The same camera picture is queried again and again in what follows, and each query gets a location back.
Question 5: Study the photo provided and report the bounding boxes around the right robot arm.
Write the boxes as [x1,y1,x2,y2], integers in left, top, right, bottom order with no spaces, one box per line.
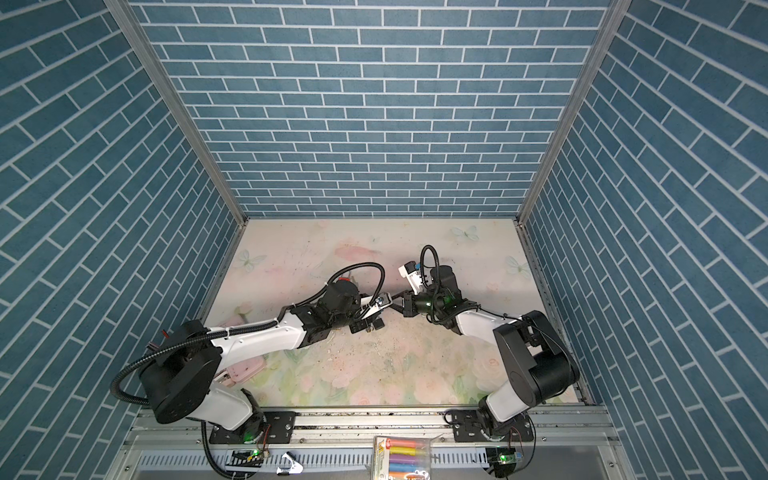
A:
[395,261,581,438]

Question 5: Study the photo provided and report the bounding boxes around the marker pack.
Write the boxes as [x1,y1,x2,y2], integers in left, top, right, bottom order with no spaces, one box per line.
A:
[371,436,432,480]

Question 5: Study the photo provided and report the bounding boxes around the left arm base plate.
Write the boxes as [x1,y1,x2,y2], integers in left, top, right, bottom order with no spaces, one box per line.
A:
[208,411,296,445]

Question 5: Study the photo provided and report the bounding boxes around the pink pencil case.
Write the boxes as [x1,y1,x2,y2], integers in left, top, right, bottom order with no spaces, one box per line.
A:
[215,356,266,387]

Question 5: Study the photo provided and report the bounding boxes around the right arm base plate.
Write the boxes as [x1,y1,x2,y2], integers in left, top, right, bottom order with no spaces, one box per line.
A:
[443,409,535,443]

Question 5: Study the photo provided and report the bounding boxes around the aluminium front rail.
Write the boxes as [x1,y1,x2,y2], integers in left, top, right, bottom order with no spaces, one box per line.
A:
[128,405,619,448]

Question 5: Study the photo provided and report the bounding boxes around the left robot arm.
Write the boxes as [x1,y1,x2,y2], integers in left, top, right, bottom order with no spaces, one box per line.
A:
[110,262,392,431]

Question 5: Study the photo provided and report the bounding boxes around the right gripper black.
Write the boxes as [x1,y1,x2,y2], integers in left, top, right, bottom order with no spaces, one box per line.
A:
[389,291,444,320]

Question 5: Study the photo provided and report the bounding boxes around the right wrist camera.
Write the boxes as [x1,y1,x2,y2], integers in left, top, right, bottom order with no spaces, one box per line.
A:
[398,261,426,295]

